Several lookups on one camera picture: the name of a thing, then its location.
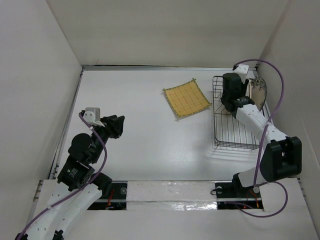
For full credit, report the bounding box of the dark wire dish rack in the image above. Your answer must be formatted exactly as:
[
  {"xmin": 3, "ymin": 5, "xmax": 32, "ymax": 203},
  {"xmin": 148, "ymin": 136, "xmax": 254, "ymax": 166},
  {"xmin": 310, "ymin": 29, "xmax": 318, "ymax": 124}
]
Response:
[{"xmin": 212, "ymin": 76, "xmax": 270, "ymax": 150}]

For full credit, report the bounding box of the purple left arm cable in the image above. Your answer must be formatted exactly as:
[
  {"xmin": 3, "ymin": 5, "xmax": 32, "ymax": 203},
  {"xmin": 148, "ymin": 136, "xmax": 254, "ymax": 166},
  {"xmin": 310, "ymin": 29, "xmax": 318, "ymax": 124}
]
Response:
[{"xmin": 14, "ymin": 112, "xmax": 108, "ymax": 240}]

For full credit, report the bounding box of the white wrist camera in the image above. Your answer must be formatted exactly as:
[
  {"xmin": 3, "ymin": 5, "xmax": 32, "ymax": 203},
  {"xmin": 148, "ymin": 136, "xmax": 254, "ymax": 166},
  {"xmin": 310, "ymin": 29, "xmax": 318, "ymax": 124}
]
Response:
[
  {"xmin": 80, "ymin": 107, "xmax": 105, "ymax": 127},
  {"xmin": 232, "ymin": 64, "xmax": 250, "ymax": 83}
]

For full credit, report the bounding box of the metal front rail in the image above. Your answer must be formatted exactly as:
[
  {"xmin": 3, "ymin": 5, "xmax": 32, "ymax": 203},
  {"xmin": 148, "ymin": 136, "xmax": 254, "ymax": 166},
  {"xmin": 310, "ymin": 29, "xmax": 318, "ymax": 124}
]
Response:
[{"xmin": 94, "ymin": 196, "xmax": 262, "ymax": 204}]

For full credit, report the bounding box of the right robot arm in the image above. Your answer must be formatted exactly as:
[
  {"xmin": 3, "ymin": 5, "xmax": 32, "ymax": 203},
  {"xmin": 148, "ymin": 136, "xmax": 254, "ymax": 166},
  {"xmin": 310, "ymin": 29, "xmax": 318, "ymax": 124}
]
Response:
[{"xmin": 221, "ymin": 72, "xmax": 302, "ymax": 197}]

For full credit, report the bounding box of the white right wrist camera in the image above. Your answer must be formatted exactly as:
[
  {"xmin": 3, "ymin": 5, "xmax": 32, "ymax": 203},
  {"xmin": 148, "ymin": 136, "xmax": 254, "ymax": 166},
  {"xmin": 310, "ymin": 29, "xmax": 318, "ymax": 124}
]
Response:
[{"xmin": 232, "ymin": 64, "xmax": 250, "ymax": 83}]

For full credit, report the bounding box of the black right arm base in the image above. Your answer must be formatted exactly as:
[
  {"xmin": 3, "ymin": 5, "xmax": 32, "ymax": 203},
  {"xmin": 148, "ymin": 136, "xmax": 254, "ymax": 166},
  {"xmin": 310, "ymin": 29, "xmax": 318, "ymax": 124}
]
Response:
[{"xmin": 210, "ymin": 173, "xmax": 261, "ymax": 199}]

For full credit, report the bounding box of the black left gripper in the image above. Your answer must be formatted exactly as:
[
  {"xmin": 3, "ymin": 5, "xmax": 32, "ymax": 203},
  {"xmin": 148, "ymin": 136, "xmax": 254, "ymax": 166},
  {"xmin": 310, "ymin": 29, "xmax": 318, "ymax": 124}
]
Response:
[{"xmin": 91, "ymin": 114, "xmax": 124, "ymax": 163}]

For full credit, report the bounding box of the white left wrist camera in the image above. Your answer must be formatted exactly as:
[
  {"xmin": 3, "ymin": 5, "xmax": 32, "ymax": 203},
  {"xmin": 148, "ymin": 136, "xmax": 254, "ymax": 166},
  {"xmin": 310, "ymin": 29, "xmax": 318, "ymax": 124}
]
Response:
[{"xmin": 80, "ymin": 107, "xmax": 105, "ymax": 127}]

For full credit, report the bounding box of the square bamboo tray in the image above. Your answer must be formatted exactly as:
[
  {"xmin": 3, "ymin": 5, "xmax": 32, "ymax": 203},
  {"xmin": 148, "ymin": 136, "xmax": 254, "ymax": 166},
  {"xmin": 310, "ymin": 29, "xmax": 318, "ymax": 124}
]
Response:
[{"xmin": 162, "ymin": 78, "xmax": 212, "ymax": 118}]

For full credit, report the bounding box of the white foam front strip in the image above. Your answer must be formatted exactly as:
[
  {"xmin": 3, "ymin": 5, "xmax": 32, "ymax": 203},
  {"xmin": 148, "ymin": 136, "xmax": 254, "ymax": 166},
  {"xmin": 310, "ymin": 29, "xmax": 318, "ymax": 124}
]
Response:
[{"xmin": 126, "ymin": 181, "xmax": 217, "ymax": 211}]

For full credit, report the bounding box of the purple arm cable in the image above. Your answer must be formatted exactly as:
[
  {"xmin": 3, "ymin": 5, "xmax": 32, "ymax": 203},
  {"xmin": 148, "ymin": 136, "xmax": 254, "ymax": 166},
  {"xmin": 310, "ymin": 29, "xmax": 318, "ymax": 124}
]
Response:
[
  {"xmin": 233, "ymin": 59, "xmax": 289, "ymax": 217},
  {"xmin": 14, "ymin": 112, "xmax": 108, "ymax": 240}
]

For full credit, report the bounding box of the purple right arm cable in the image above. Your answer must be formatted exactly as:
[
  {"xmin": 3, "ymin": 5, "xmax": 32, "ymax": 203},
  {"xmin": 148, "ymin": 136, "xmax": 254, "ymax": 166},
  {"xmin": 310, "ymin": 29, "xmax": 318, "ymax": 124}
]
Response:
[{"xmin": 233, "ymin": 59, "xmax": 289, "ymax": 217}]

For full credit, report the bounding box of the blue white floral plate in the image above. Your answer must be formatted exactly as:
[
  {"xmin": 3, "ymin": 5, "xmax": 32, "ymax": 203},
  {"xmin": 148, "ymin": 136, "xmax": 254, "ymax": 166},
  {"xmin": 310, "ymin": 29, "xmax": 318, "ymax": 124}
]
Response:
[{"xmin": 249, "ymin": 77, "xmax": 267, "ymax": 111}]

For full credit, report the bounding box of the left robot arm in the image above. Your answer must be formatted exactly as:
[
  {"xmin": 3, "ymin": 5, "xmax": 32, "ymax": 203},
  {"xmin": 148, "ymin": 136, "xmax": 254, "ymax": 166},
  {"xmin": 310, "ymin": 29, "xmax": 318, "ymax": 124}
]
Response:
[{"xmin": 16, "ymin": 109, "xmax": 125, "ymax": 240}]

